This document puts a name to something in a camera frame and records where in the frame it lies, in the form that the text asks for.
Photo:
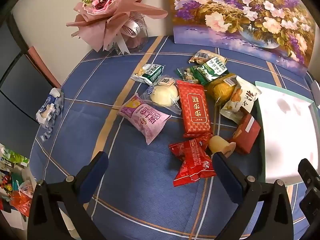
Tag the white teal-edged tray box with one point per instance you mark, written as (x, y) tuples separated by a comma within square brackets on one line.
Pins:
[(290, 132)]

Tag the white bun clear packet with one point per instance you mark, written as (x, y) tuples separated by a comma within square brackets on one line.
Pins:
[(163, 93)]

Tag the small green cookie packet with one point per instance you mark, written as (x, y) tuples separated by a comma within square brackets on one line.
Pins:
[(189, 74)]

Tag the small green white candy packet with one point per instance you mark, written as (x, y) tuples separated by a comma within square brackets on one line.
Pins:
[(148, 74)]

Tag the green white biscuit packet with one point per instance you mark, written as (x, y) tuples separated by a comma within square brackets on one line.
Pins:
[(210, 70)]

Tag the long red biscuit packet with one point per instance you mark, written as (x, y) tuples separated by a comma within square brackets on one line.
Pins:
[(194, 109)]

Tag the beige cracker packet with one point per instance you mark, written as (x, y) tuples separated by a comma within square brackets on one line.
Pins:
[(202, 56)]

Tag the pink flower bouquet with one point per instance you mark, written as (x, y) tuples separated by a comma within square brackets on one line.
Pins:
[(114, 24)]

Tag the white pastry packet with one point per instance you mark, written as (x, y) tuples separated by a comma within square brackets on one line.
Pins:
[(241, 101)]

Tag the yellow jelly cup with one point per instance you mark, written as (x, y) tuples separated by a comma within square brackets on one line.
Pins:
[(218, 144)]

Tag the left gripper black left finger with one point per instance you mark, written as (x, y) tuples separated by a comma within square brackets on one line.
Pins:
[(45, 219)]

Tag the crumpled blue white wrapper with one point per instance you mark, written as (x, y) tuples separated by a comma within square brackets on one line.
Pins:
[(49, 111)]

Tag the colourful clutter pile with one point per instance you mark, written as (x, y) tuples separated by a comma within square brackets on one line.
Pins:
[(16, 187)]

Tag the yellow cake clear packet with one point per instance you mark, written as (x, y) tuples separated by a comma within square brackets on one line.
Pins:
[(222, 88)]

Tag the dark red snack box packet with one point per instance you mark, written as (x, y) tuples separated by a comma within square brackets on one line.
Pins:
[(246, 134)]

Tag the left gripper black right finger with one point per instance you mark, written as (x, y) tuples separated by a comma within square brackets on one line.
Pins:
[(275, 217)]

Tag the floral oil painting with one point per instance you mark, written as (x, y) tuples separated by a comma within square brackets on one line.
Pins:
[(279, 31)]

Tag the red crinkled candy packet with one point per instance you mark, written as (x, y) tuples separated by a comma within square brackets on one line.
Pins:
[(196, 164)]

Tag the pink bread packet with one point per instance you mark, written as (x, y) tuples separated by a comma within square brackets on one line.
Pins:
[(148, 120)]

